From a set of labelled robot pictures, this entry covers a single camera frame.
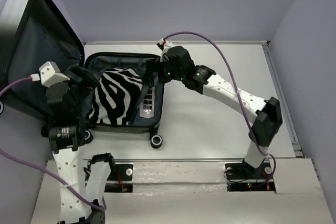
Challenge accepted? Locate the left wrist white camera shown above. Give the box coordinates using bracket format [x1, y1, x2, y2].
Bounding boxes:
[39, 61, 70, 88]

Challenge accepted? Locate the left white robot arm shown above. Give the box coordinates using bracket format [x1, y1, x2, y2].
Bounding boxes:
[39, 61, 116, 223]

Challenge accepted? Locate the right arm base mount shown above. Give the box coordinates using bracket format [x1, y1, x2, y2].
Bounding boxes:
[223, 162, 276, 192]

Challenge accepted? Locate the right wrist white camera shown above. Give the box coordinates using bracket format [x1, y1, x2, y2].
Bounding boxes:
[156, 38, 175, 62]

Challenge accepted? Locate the zebra striped cloth bag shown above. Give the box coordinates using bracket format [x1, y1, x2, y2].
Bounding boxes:
[86, 68, 143, 125]

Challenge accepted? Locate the clear blue pin package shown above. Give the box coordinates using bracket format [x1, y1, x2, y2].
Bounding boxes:
[139, 87, 155, 119]

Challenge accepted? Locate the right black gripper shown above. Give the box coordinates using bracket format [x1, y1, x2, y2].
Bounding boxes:
[141, 57, 183, 87]

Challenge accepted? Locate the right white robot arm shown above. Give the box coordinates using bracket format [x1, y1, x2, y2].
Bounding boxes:
[143, 46, 283, 178]

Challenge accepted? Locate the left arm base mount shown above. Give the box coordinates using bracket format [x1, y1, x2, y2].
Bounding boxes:
[104, 163, 133, 193]

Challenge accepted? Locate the black open suitcase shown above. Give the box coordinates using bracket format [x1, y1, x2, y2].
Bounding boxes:
[1, 0, 164, 148]

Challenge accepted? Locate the wrist white camera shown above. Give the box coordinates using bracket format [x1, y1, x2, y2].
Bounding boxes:
[39, 61, 70, 88]
[156, 38, 175, 62]

